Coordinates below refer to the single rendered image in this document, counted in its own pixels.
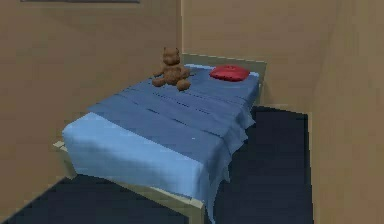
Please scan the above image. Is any brown teddy bear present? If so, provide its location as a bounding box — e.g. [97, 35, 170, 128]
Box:
[151, 46, 192, 92]

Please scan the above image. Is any red pillow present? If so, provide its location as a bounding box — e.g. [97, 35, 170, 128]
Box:
[209, 64, 251, 83]

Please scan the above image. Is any blue bed with pale frame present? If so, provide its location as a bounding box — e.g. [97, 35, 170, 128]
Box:
[52, 52, 268, 224]

